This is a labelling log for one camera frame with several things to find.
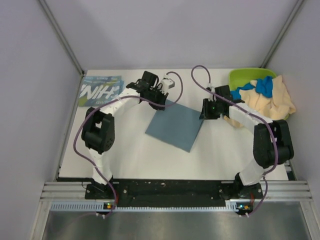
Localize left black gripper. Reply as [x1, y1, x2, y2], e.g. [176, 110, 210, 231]
[146, 86, 168, 111]

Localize grey-blue t shirt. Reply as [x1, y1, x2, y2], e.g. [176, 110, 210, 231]
[145, 103, 203, 153]

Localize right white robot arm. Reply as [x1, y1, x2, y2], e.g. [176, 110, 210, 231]
[199, 85, 294, 200]

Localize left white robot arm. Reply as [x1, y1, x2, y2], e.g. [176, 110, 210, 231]
[81, 71, 175, 199]

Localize green plastic basket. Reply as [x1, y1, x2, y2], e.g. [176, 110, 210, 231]
[229, 67, 292, 121]

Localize folded printed blue t shirt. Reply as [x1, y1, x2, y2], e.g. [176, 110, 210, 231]
[78, 75, 125, 107]

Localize bright blue t shirt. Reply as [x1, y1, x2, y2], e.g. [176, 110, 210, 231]
[230, 75, 273, 102]

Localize cream yellow t shirt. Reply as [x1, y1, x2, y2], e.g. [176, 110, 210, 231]
[223, 75, 297, 130]

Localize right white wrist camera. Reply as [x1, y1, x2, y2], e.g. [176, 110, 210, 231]
[206, 83, 215, 102]

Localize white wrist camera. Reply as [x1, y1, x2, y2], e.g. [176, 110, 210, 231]
[206, 83, 215, 102]
[158, 74, 175, 94]

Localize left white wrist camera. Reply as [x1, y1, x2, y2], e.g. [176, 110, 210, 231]
[158, 74, 175, 94]

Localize right aluminium corner post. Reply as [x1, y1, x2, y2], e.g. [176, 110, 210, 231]
[259, 0, 306, 69]

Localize aluminium corner post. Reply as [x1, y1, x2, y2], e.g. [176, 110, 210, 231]
[259, 0, 306, 69]
[37, 0, 86, 76]

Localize light blue cable duct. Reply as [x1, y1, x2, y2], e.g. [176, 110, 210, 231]
[50, 200, 245, 213]

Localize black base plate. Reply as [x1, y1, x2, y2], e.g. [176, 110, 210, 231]
[85, 178, 263, 208]

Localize left aluminium corner post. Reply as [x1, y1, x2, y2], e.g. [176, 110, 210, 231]
[37, 0, 86, 76]

